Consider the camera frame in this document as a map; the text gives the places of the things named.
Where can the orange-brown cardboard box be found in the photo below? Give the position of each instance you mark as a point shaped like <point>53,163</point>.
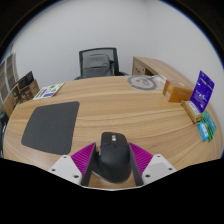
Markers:
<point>180,93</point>

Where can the black printed box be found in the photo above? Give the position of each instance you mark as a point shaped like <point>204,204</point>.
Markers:
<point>26,79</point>

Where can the green packet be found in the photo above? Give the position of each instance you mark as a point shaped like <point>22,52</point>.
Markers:
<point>210,123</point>

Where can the grey backpack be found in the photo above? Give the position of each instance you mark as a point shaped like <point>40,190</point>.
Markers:
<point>96,66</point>

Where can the dark grey mouse pad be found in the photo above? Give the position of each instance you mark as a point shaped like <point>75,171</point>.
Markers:
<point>50,128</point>

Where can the wooden shelf unit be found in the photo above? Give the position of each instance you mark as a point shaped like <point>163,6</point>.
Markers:
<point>8,78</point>

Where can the black mesh office chair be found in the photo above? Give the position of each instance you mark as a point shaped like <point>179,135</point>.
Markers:
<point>115,56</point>

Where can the small dark cardboard box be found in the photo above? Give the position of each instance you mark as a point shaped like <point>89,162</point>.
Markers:
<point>16,95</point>

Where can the white printed leaflet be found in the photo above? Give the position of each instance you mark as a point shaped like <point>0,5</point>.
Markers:
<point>48,91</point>

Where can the small blue packet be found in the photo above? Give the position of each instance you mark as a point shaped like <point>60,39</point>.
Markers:
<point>203,131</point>

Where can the purple card package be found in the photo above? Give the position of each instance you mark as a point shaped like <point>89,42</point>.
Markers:
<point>202,91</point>

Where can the small tan box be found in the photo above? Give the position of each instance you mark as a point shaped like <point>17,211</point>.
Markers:
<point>191,111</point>

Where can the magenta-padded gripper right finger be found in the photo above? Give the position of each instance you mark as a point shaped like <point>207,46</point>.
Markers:
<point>143,158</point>

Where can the black computer mouse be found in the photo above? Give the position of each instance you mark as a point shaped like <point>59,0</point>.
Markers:
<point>113,158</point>

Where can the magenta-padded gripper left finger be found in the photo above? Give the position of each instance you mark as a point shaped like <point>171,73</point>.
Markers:
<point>81,158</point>

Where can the large black padded chair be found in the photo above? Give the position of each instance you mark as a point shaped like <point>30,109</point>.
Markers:
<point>2,133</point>

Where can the wooden side desk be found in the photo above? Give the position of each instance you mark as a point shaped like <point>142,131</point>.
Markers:
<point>156,65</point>

